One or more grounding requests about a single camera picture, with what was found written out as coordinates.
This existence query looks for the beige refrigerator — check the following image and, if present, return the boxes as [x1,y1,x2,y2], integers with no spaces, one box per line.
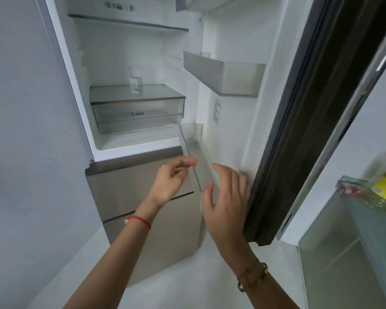
[35,0,386,288]

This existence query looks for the clear crisper drawer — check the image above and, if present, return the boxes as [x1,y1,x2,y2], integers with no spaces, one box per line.
[90,99,186,134]

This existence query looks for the pink patterned cloth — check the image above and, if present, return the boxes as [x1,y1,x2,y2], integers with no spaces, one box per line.
[337,179,366,196]

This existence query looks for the clear drinking glass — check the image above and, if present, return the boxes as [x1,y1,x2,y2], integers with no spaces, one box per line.
[128,67,144,94]

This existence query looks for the red string bracelet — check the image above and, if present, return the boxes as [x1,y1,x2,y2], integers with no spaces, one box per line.
[124,216,152,230]

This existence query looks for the clear door bin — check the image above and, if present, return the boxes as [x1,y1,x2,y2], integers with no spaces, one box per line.
[179,123,223,194]

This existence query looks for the person's left hand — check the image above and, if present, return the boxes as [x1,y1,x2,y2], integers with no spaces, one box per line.
[147,156,199,209]

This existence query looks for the person's right hand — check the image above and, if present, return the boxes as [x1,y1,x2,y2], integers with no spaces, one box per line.
[202,163,256,261]

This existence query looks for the thin gold chain bracelet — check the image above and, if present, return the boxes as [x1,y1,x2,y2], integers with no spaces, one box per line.
[237,260,260,280]

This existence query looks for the refrigerator door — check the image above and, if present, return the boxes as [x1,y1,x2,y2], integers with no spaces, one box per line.
[179,0,386,247]

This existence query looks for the glass shelf over drawer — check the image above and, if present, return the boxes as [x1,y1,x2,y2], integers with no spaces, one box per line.
[89,84,186,105]

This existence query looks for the grey kitchen base cabinets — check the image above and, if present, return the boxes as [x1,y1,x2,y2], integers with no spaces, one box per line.
[297,189,386,309]

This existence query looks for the gold bangle bracelet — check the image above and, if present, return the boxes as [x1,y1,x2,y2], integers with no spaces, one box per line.
[238,263,268,293]

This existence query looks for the grey door bin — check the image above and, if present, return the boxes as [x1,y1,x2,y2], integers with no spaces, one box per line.
[182,50,266,99]

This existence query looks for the person's left forearm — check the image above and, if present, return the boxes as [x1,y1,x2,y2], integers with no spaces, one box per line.
[63,197,161,309]

